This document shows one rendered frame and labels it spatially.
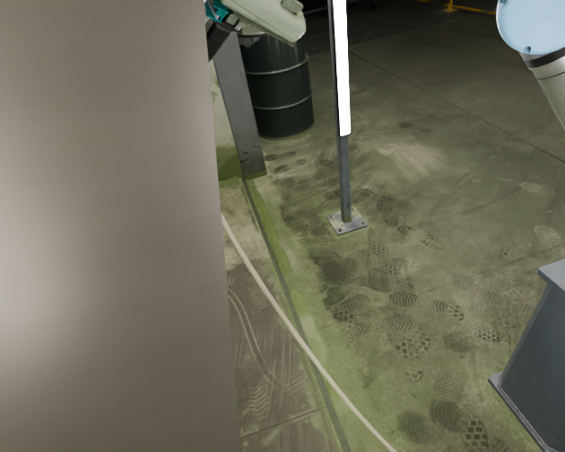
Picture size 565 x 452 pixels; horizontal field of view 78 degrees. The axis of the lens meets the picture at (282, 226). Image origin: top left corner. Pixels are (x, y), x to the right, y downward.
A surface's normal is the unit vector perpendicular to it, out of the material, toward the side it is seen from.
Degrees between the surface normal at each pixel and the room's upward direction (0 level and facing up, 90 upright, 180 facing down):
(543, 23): 84
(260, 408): 0
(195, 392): 90
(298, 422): 0
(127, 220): 90
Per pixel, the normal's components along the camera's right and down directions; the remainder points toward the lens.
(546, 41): -0.60, 0.51
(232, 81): 0.27, 0.59
